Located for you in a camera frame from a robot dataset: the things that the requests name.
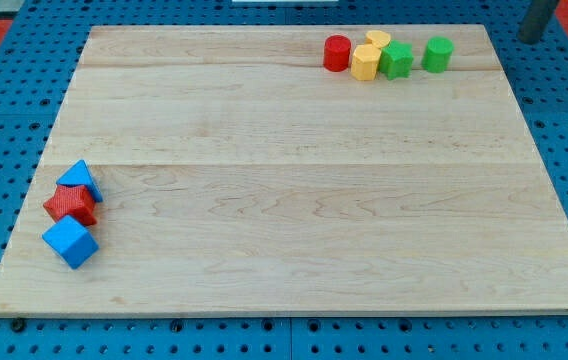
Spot green star block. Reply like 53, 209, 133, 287
379, 40, 414, 80

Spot green cylinder block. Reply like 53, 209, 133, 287
422, 36, 454, 73

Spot yellow heart block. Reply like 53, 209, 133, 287
365, 30, 392, 49

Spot blue cube block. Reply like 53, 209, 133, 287
42, 215, 99, 269

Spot red cylinder block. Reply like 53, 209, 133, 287
323, 35, 351, 72

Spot dark grey robot arm rod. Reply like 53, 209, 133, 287
517, 0, 559, 45

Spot blue triangle block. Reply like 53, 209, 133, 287
56, 159, 103, 203

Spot yellow hexagon block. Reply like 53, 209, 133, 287
351, 44, 381, 81

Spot wooden board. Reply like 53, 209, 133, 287
0, 25, 568, 318

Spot red star block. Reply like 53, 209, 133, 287
43, 185, 97, 226

